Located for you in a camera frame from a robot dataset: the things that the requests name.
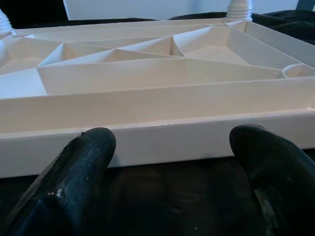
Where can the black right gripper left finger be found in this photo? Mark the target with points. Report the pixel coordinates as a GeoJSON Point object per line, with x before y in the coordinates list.
{"type": "Point", "coordinates": [69, 184]}

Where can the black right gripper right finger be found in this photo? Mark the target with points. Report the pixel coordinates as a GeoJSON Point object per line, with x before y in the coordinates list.
{"type": "Point", "coordinates": [278, 177]}

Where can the white plastic table top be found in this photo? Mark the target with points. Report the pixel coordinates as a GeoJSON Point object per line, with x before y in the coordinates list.
{"type": "Point", "coordinates": [147, 81]}

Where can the white plastic table leg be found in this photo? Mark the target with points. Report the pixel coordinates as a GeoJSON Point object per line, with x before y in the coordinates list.
{"type": "Point", "coordinates": [238, 12]}
{"type": "Point", "coordinates": [4, 23]}

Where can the black door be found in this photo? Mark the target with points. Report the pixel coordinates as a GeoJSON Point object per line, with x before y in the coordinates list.
{"type": "Point", "coordinates": [32, 7]}

